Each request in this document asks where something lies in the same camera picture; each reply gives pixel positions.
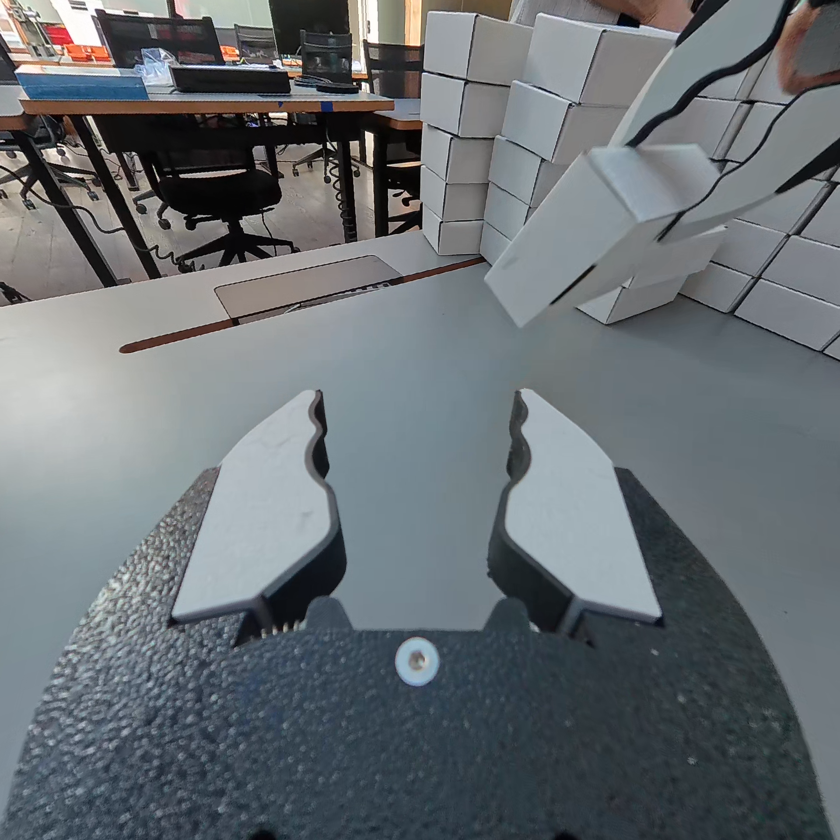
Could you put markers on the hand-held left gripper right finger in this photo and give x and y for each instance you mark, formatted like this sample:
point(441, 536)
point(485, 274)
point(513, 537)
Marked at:
point(577, 518)

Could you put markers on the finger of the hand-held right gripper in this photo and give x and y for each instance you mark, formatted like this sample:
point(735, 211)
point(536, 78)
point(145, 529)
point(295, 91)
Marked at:
point(715, 46)
point(774, 151)

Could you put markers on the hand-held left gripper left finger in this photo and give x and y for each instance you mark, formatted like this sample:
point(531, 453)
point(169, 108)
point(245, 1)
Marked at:
point(262, 518)

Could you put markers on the white cardboard box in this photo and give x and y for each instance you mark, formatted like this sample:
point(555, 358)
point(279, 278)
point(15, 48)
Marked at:
point(558, 249)

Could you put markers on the blue flat box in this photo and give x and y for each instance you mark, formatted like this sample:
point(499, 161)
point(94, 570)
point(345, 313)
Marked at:
point(79, 84)

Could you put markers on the stack of white folded boxes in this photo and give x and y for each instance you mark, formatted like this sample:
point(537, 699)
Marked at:
point(472, 98)

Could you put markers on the wood-edged office desk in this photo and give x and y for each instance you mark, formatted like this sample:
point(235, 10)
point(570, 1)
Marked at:
point(197, 100)
point(403, 118)

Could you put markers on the black mesh office chair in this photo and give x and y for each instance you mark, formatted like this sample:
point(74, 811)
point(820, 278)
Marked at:
point(326, 56)
point(157, 33)
point(394, 65)

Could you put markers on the black computer monitor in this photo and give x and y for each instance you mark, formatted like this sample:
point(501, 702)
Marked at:
point(308, 23)

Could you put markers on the black flat device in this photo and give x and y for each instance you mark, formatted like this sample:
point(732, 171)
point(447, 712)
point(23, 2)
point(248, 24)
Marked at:
point(229, 80)

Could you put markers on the clear plastic bag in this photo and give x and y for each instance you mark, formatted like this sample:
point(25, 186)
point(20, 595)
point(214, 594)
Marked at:
point(156, 62)

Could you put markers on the orange storage bin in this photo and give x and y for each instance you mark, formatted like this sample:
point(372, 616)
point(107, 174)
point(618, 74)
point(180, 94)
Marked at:
point(85, 54)

